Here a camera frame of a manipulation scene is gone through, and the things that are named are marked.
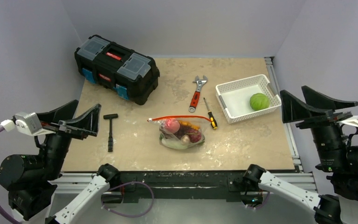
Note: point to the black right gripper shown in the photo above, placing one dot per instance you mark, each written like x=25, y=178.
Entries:
x=322, y=118

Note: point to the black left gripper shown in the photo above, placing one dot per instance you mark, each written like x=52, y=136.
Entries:
x=87, y=122

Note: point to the white plastic basket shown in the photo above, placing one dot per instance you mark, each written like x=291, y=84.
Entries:
x=234, y=98

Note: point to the red toy peach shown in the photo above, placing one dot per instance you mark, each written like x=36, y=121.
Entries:
x=172, y=125

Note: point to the clear zip top bag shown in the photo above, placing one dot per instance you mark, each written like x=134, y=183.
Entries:
x=201, y=121

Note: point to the orange toy pepper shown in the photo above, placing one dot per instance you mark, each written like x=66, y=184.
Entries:
x=189, y=124

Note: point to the brown toy mushroom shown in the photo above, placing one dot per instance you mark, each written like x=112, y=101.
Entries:
x=185, y=140

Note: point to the white toy radish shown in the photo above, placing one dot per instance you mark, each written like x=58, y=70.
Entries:
x=173, y=144

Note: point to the purple toy grapes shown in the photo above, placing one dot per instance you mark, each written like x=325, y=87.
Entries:
x=194, y=135

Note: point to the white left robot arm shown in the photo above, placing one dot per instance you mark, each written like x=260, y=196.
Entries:
x=28, y=177

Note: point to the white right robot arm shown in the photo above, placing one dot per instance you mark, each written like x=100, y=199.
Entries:
x=339, y=160

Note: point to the black hammer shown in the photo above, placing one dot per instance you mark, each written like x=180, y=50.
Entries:
x=110, y=117

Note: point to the green toy cabbage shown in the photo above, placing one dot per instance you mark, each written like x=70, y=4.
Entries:
x=259, y=101

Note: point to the black plastic toolbox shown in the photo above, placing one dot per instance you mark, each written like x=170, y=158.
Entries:
x=132, y=75

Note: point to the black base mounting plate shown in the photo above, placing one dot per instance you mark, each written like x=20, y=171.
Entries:
x=228, y=185

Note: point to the yellow black screwdriver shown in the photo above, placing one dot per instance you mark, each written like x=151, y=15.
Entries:
x=211, y=117

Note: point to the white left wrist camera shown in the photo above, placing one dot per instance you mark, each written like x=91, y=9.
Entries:
x=25, y=123

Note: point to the red handled adjustable wrench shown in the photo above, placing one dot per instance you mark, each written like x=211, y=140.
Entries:
x=195, y=99

